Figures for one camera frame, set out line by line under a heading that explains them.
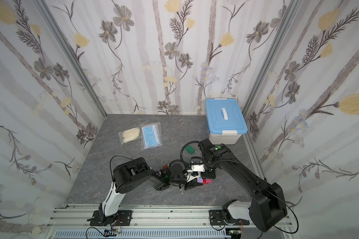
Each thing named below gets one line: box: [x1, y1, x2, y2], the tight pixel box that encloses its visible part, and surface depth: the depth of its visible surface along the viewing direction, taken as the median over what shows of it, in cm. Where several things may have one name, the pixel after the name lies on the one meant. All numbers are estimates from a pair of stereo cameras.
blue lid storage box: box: [205, 97, 249, 145], surface depth 97 cm
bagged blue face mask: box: [139, 121, 163, 150], surface depth 109 cm
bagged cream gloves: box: [118, 126, 141, 145], surface depth 109 cm
